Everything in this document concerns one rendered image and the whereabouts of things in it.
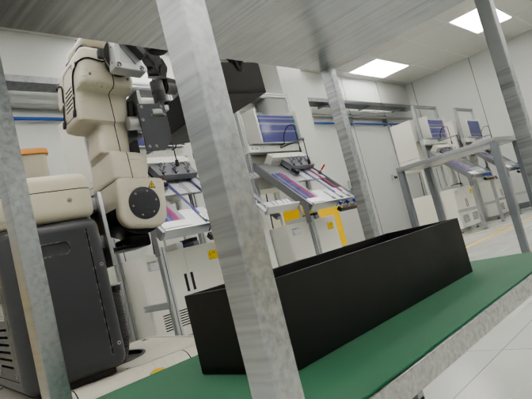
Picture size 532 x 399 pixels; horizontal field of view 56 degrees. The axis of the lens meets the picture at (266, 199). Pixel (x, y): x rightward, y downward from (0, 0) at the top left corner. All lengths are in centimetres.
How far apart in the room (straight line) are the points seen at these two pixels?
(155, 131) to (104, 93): 20
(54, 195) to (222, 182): 100
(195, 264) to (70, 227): 220
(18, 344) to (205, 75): 101
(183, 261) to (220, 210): 305
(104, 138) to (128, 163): 12
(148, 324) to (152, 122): 186
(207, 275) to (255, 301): 316
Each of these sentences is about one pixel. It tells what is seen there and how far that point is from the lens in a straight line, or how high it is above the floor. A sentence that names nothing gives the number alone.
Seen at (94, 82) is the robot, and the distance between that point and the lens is 167.
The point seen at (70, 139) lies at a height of 156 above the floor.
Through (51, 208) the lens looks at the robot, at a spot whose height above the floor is 72.
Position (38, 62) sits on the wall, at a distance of 538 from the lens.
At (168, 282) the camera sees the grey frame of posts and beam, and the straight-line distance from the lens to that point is 298.
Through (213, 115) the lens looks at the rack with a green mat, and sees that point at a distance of 40.
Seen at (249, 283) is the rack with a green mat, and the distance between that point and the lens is 39.
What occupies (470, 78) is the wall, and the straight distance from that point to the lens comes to 1051.
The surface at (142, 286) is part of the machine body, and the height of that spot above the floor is 44.
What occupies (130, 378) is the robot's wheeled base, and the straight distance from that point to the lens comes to 136.
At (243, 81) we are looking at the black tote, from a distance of 174.
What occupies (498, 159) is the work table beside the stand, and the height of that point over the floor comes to 66.
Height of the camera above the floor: 50
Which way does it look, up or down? 5 degrees up
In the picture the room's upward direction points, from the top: 14 degrees counter-clockwise
